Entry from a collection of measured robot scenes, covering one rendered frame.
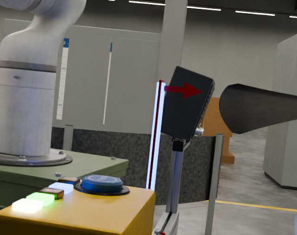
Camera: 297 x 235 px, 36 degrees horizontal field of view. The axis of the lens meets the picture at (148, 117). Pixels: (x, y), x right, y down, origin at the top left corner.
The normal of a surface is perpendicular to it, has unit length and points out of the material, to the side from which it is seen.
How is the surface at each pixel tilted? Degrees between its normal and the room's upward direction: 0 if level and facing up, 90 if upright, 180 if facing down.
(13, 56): 90
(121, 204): 0
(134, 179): 90
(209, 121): 90
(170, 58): 90
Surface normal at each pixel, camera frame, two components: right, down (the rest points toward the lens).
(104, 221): 0.11, -0.99
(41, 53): 0.62, 0.07
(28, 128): 0.43, 0.10
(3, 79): -0.54, 0.00
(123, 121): -0.06, 0.04
